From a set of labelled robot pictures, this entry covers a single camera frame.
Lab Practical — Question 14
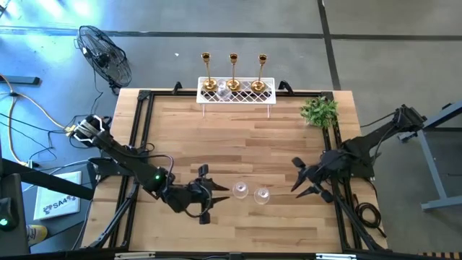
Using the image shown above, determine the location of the black floor fan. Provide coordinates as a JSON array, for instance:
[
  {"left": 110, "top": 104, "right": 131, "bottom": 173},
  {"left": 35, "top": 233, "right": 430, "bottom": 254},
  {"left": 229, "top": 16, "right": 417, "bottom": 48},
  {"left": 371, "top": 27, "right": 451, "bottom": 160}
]
[{"left": 74, "top": 25, "right": 134, "bottom": 95}]

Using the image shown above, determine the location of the clear ribbed glass candle holder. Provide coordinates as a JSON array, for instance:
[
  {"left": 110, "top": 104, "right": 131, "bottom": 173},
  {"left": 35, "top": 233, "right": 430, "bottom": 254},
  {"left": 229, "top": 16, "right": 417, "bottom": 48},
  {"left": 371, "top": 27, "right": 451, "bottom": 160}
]
[
  {"left": 215, "top": 79, "right": 232, "bottom": 101},
  {"left": 253, "top": 186, "right": 271, "bottom": 206},
  {"left": 232, "top": 181, "right": 250, "bottom": 200}
]

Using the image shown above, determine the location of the yellow floor cable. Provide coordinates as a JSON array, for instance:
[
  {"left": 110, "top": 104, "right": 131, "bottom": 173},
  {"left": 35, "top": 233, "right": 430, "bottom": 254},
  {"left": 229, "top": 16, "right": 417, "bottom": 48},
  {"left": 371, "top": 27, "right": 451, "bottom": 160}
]
[{"left": 0, "top": 73, "right": 75, "bottom": 167}]

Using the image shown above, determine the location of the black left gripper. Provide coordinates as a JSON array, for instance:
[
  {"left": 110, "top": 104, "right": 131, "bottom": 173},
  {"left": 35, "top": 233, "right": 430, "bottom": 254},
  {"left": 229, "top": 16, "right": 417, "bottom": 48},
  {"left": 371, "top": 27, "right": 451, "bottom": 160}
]
[{"left": 166, "top": 164, "right": 231, "bottom": 225}]

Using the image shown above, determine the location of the silver frame bracket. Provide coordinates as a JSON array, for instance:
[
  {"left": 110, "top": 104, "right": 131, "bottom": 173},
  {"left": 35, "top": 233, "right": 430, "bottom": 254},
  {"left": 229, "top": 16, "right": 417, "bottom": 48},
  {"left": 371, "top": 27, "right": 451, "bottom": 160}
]
[
  {"left": 114, "top": 251, "right": 157, "bottom": 260},
  {"left": 315, "top": 253, "right": 357, "bottom": 260}
]

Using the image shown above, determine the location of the black coiled cable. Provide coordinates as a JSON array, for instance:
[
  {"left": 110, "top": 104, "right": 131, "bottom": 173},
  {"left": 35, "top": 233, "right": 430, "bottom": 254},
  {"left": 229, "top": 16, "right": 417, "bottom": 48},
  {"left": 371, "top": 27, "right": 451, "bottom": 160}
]
[{"left": 352, "top": 194, "right": 388, "bottom": 239}]

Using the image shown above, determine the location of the green plant in white pot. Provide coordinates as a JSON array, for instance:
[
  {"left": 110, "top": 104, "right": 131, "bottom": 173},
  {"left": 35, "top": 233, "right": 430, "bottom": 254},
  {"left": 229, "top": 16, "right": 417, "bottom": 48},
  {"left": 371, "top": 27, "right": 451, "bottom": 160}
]
[{"left": 300, "top": 95, "right": 339, "bottom": 129}]

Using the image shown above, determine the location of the white wire shelf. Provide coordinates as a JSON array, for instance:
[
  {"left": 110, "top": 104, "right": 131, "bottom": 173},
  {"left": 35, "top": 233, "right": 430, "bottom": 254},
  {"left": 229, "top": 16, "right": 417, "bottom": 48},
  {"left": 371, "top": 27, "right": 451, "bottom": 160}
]
[{"left": 196, "top": 76, "right": 277, "bottom": 118}]

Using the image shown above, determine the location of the tall brass candlestick holder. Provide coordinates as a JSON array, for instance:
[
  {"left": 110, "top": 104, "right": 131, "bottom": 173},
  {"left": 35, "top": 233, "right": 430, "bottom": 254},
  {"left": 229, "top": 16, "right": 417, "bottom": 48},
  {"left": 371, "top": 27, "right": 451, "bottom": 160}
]
[
  {"left": 226, "top": 53, "right": 242, "bottom": 92},
  {"left": 250, "top": 53, "right": 269, "bottom": 93},
  {"left": 201, "top": 52, "right": 218, "bottom": 92}
]

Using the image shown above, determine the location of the white printed box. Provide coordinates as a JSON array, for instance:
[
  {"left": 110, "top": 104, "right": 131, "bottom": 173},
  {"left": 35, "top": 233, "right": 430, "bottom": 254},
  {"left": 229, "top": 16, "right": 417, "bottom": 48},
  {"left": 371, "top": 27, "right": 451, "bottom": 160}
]
[{"left": 32, "top": 170, "right": 83, "bottom": 222}]

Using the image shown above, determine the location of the black floor bar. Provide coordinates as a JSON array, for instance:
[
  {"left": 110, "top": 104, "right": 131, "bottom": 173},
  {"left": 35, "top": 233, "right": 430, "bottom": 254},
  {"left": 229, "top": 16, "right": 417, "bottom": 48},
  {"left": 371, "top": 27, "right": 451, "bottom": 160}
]
[{"left": 0, "top": 75, "right": 41, "bottom": 86}]

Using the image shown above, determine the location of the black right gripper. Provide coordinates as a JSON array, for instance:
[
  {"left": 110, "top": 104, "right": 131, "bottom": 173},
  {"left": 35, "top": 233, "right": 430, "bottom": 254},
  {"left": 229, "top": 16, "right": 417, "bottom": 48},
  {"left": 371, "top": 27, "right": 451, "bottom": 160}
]
[{"left": 291, "top": 150, "right": 349, "bottom": 204}]

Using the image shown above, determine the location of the black aluminium rig frame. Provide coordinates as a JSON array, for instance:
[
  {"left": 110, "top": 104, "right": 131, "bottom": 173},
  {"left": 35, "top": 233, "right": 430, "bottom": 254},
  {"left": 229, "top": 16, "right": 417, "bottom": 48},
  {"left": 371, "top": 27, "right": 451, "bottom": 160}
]
[{"left": 83, "top": 79, "right": 390, "bottom": 260}]

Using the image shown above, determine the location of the grey metal stand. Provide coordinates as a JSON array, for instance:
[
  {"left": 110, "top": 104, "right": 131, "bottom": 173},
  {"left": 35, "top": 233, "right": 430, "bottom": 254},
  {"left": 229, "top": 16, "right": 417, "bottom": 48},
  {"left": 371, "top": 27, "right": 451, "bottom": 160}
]
[{"left": 396, "top": 100, "right": 462, "bottom": 212}]

